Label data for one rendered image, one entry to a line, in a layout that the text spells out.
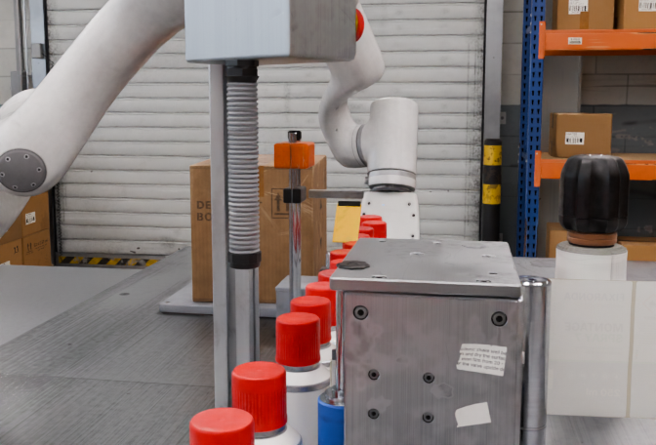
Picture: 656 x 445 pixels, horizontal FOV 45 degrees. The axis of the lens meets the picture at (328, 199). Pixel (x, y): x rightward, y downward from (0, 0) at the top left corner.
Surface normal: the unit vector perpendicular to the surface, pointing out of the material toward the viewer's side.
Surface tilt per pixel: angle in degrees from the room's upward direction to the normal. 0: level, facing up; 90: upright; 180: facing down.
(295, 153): 90
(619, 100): 90
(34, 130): 82
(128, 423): 0
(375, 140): 74
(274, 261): 90
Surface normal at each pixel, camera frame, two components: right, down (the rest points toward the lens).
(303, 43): 0.71, 0.09
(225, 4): -0.70, 0.09
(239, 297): -0.17, 0.12
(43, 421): 0.00, -0.99
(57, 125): 0.51, 0.13
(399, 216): -0.16, -0.22
